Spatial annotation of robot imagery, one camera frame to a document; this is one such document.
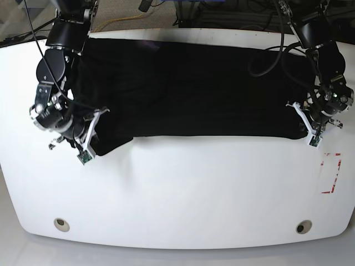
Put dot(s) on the red tape rectangle marker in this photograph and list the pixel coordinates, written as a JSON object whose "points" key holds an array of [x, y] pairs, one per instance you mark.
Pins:
{"points": [[329, 172]]}

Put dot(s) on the right table grommet hole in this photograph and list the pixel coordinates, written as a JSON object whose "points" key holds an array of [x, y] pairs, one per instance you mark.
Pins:
{"points": [[304, 227]]}

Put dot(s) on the table grommet hole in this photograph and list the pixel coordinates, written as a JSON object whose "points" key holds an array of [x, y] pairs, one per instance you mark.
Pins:
{"points": [[61, 225], [304, 227]]}

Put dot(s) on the left table grommet hole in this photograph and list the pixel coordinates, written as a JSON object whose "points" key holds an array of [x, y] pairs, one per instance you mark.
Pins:
{"points": [[61, 225]]}

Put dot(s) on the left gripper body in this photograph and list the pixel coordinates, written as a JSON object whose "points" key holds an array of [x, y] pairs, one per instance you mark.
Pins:
{"points": [[325, 100]]}

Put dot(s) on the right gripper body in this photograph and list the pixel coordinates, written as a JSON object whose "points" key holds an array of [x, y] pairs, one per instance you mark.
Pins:
{"points": [[54, 111]]}

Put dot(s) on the black printed T-shirt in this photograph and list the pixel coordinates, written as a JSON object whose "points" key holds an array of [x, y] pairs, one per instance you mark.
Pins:
{"points": [[180, 89]]}

